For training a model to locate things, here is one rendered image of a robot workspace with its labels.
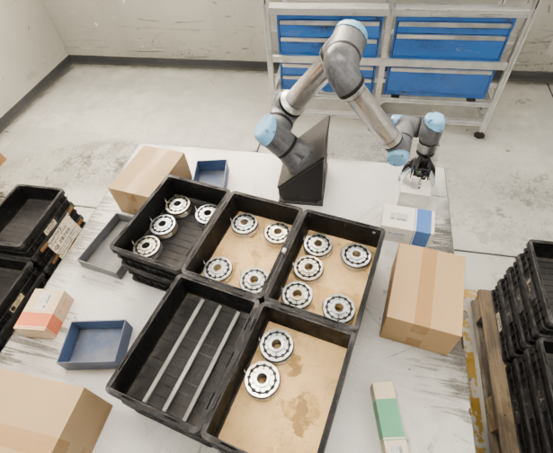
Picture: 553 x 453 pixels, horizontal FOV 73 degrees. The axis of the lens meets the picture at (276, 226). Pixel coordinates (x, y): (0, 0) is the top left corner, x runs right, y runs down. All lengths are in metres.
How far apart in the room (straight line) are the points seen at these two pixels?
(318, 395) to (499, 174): 2.36
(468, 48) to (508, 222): 1.19
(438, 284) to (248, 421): 0.72
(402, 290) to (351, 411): 0.41
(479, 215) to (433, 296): 1.56
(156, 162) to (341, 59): 0.96
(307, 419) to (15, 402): 0.81
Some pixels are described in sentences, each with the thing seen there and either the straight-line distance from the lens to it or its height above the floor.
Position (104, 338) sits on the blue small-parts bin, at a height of 0.70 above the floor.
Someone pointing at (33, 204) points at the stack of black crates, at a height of 0.49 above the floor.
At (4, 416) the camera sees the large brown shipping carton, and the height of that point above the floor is 0.90.
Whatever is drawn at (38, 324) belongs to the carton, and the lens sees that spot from 1.61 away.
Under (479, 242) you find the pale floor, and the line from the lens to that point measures 2.67.
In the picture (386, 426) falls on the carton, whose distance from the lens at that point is 1.25.
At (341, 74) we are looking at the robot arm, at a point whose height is 1.35.
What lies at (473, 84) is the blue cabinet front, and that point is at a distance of 3.19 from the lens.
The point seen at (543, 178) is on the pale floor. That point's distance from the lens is 3.26.
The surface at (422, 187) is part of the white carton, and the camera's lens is 1.72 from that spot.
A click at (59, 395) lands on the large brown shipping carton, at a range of 1.29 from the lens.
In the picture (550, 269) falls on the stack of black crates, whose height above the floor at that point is 0.49.
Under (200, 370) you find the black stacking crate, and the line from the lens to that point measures 1.23.
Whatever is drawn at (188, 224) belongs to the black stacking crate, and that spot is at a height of 0.83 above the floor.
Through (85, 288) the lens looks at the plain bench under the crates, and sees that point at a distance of 1.69.
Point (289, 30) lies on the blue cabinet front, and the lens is 2.98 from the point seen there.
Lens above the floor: 1.96
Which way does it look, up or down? 51 degrees down
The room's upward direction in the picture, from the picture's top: 6 degrees counter-clockwise
